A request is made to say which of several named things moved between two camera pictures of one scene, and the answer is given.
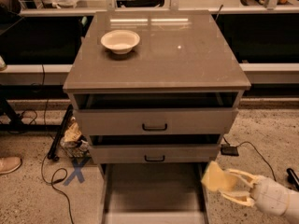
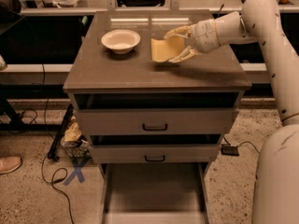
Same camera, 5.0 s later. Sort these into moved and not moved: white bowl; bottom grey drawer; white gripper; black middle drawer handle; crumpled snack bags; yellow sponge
Moved: yellow sponge; white gripper
Not moved: crumpled snack bags; white bowl; bottom grey drawer; black middle drawer handle
